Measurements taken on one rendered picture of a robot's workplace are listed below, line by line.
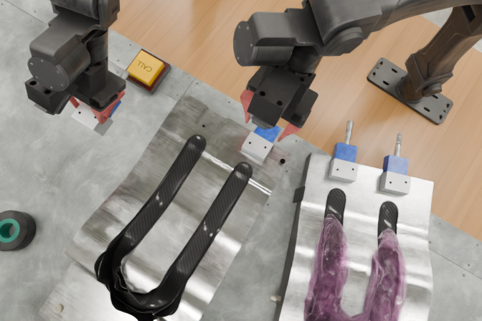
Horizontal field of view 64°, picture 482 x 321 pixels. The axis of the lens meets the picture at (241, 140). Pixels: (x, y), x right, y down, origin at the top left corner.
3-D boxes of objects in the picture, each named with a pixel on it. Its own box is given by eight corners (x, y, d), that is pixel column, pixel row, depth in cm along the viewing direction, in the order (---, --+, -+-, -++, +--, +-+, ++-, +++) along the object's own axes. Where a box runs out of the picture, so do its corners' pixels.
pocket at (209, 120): (207, 111, 83) (206, 104, 79) (229, 123, 82) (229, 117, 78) (196, 128, 81) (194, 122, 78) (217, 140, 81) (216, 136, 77)
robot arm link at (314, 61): (280, 80, 53) (300, 39, 48) (263, 53, 56) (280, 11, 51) (320, 78, 56) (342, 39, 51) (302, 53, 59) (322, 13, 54)
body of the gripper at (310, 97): (301, 125, 58) (323, 89, 52) (243, 91, 59) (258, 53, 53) (314, 102, 62) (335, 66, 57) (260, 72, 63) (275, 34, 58)
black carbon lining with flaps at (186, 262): (193, 132, 79) (188, 118, 70) (260, 173, 78) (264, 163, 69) (91, 286, 71) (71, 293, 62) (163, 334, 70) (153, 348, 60)
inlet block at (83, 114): (120, 70, 78) (112, 59, 73) (141, 82, 77) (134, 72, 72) (82, 123, 75) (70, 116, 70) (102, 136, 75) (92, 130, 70)
